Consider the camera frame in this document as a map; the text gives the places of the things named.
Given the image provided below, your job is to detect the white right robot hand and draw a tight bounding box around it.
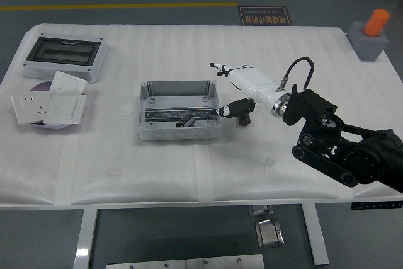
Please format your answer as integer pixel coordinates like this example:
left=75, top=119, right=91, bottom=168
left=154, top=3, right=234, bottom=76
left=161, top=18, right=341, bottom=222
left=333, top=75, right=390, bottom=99
left=208, top=62, right=286, bottom=119

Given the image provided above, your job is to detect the open grey junction box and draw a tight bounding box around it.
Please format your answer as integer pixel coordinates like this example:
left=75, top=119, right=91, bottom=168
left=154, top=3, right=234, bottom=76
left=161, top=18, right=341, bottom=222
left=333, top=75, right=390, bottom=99
left=137, top=79, right=222, bottom=142

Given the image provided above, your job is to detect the grey box with dark window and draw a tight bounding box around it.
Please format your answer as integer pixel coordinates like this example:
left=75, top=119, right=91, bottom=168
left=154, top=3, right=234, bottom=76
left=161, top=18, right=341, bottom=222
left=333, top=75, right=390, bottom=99
left=22, top=31, right=110, bottom=84

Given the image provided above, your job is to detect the black floor sign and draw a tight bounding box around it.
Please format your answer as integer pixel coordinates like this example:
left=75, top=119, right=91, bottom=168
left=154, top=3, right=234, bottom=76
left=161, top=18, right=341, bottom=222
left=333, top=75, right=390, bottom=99
left=237, top=6, right=292, bottom=26

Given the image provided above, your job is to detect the white foam table mat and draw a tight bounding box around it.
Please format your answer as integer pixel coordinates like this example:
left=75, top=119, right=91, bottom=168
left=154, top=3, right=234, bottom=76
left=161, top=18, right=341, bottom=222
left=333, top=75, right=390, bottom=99
left=0, top=23, right=403, bottom=207

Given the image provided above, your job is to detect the grey block holder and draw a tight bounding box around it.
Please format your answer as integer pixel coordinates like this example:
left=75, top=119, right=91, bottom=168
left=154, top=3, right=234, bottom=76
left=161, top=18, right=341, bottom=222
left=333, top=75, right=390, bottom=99
left=346, top=21, right=390, bottom=61

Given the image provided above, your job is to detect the white table leg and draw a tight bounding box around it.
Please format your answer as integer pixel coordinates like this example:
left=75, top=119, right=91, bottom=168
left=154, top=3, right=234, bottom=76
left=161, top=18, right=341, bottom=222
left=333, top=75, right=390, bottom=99
left=301, top=204, right=331, bottom=266
left=72, top=209, right=99, bottom=269

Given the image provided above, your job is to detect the black table control panel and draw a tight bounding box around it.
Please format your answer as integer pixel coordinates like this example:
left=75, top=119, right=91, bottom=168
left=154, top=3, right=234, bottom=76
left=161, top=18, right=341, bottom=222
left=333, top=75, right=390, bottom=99
left=351, top=201, right=403, bottom=210

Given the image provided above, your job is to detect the purple round plate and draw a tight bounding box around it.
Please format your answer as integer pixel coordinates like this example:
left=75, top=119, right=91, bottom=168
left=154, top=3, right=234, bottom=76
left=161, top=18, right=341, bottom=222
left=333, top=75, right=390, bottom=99
left=30, top=81, right=86, bottom=130

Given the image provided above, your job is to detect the metal mounting rail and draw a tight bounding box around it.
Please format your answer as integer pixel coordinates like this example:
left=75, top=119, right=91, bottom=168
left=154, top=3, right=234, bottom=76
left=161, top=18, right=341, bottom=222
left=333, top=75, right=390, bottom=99
left=144, top=105, right=219, bottom=123

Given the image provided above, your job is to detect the small silver metal bracket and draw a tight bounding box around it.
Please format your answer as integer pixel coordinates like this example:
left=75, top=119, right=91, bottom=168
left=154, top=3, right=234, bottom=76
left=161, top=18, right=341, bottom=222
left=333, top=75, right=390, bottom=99
left=248, top=205, right=274, bottom=217

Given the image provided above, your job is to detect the large silver metal bracket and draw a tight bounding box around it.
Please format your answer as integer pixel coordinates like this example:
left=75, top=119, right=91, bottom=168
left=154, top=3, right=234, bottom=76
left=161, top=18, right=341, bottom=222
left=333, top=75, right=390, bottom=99
left=254, top=217, right=285, bottom=248

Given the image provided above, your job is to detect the grey metal base plate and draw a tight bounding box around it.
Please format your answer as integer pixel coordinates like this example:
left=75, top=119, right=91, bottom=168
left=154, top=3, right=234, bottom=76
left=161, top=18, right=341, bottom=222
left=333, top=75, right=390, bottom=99
left=186, top=253, right=265, bottom=269
left=106, top=259, right=186, bottom=269

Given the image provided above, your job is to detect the white wall switch panel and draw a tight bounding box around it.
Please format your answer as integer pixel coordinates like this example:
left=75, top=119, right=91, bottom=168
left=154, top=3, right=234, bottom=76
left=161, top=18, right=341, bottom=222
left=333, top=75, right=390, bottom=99
left=43, top=94, right=87, bottom=125
left=49, top=71, right=88, bottom=96

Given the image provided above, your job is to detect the white wall socket panel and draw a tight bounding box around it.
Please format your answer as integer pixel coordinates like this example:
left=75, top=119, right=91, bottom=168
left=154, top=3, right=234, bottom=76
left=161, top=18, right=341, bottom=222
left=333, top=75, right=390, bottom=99
left=10, top=91, right=53, bottom=126

